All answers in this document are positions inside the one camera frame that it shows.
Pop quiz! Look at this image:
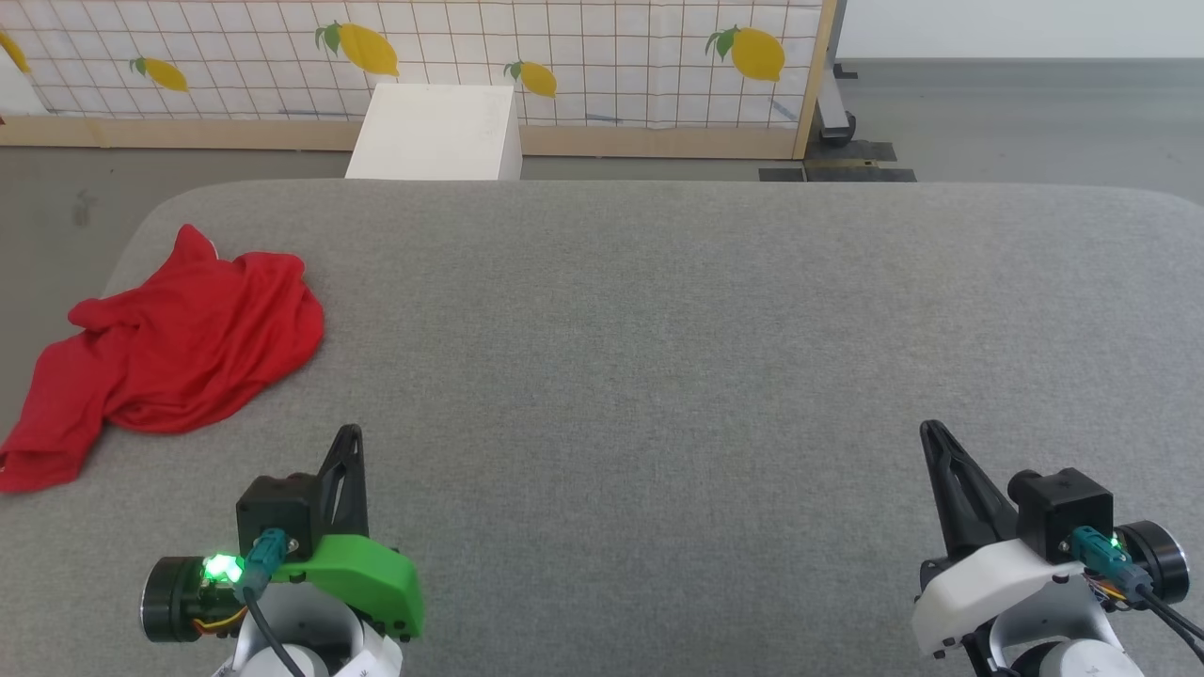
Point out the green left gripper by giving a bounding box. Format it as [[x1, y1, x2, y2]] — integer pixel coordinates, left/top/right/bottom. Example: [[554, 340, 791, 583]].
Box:
[[141, 424, 426, 644]]

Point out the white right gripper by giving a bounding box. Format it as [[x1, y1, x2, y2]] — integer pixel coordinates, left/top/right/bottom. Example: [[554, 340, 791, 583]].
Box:
[[910, 419, 1192, 661]]

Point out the white box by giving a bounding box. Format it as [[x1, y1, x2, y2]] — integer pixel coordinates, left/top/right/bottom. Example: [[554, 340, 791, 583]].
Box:
[[344, 83, 524, 181]]

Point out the black floor mat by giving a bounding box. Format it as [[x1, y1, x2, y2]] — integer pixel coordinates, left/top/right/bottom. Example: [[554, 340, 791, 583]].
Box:
[[758, 139, 918, 184]]

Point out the lemon print partition screen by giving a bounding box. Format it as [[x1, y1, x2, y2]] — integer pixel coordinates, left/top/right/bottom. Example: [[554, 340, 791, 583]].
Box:
[[0, 0, 839, 161]]

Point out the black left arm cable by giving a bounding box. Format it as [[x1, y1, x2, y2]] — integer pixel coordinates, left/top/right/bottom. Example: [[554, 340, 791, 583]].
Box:
[[233, 528, 309, 677]]

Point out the red shirt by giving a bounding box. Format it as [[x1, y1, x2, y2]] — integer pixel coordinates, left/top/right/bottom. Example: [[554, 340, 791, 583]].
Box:
[[0, 224, 326, 495]]

